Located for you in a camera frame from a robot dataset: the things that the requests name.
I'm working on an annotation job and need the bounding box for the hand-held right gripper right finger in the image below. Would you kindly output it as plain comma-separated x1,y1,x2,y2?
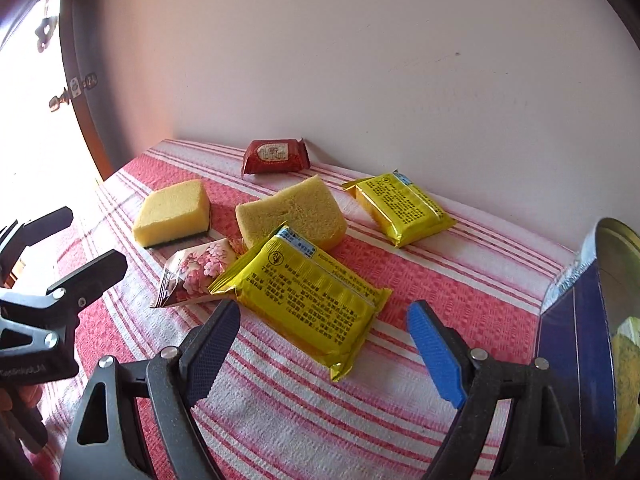
406,300,583,480

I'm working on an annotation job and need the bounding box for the red striped tablecloth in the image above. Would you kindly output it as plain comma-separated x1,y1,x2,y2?
20,138,591,480

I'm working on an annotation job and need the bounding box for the blue round cookie tin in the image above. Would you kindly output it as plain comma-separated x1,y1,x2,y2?
534,217,640,480

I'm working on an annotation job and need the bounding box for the red snack packet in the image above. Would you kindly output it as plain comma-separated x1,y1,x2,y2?
241,138,311,177

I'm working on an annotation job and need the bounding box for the person's left hand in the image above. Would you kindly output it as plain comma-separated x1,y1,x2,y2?
0,384,41,416

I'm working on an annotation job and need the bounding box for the wooden door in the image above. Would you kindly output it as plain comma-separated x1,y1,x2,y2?
57,0,115,181

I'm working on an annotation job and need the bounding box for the pink floral snack packet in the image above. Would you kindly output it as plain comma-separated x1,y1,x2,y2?
150,238,246,309

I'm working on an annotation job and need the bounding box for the speckled green-yellow scouring sponge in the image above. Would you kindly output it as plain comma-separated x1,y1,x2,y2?
611,316,640,456

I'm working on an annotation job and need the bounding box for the wedge-shaped yellow sponge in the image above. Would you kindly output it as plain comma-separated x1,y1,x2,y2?
235,175,348,251

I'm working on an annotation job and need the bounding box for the door lock plate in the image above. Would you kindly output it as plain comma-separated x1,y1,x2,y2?
70,74,98,96

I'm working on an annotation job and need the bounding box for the yellow snack packet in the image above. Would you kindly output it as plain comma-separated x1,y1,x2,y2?
341,171,457,248
207,225,393,383

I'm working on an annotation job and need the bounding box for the small yellow sponge green base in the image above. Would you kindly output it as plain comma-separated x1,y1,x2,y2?
133,179,212,249

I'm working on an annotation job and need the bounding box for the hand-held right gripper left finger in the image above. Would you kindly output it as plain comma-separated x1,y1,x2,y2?
60,299,242,480

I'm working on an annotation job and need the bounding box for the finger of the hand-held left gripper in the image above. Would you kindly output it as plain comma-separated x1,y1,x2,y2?
45,249,129,312
0,206,75,272

